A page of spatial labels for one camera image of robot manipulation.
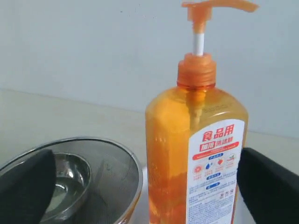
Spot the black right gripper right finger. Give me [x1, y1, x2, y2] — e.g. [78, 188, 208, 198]
[237, 147, 299, 224]

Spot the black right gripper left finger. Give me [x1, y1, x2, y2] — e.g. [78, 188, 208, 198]
[0, 150, 55, 224]

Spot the orange pump soap bottle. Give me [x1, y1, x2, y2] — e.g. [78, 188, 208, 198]
[145, 0, 258, 224]

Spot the small stainless steel bowl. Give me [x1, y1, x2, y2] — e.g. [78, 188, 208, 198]
[40, 153, 92, 224]

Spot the steel mesh strainer basket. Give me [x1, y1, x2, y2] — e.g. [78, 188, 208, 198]
[0, 137, 143, 224]

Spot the white plastic tray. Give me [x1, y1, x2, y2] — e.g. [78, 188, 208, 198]
[129, 167, 149, 224]

